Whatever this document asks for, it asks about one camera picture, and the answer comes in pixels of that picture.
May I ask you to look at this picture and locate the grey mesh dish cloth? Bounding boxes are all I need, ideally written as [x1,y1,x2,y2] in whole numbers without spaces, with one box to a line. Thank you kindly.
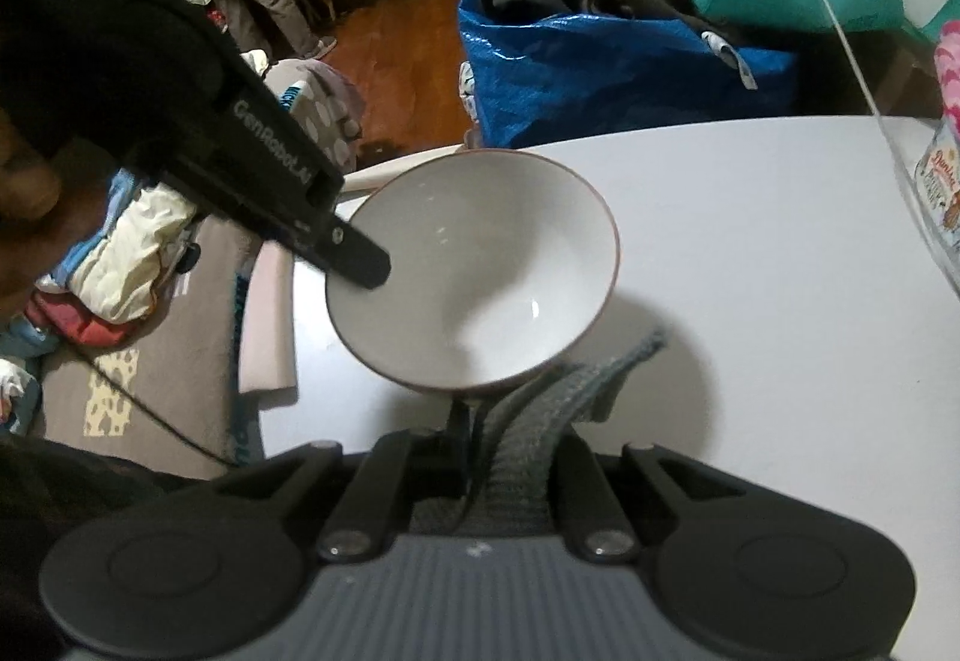
[410,329,667,537]

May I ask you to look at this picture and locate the white ceramic bowl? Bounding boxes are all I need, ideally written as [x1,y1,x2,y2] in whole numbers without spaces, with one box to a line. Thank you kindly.
[325,151,620,393]

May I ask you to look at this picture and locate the beige foam table edge guard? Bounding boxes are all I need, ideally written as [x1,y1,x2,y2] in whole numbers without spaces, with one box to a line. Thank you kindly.
[342,144,466,196]

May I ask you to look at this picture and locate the pile of colourful clothes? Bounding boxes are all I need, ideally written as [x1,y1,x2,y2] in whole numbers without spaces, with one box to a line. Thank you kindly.
[2,170,202,435]

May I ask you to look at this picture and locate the blue plastic tote bag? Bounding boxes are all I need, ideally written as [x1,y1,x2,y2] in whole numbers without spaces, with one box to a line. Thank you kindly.
[457,0,796,149]

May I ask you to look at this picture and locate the pink heart patterned cloth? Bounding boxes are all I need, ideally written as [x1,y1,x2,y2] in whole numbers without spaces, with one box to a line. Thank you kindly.
[934,20,960,131]

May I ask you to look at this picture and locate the white cable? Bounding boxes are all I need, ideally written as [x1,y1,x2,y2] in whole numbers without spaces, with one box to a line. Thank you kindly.
[792,0,895,146]

